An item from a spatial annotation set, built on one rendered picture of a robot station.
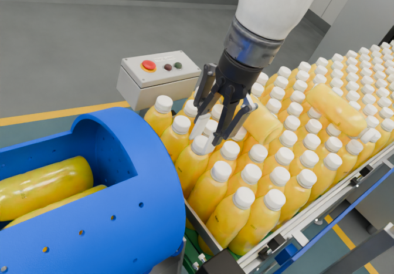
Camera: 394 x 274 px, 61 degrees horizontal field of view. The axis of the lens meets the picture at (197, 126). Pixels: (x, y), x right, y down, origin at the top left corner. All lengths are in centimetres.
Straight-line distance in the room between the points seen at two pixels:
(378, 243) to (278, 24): 56
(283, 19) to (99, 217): 37
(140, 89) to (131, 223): 45
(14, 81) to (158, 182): 209
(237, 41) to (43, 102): 193
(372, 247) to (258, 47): 55
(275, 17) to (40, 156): 47
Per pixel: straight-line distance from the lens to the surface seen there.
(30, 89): 245
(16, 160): 66
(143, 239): 49
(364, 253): 91
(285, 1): 50
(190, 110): 80
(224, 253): 72
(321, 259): 225
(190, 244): 82
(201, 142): 72
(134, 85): 86
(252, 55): 54
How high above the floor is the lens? 159
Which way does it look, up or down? 40 degrees down
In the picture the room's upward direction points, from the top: 25 degrees clockwise
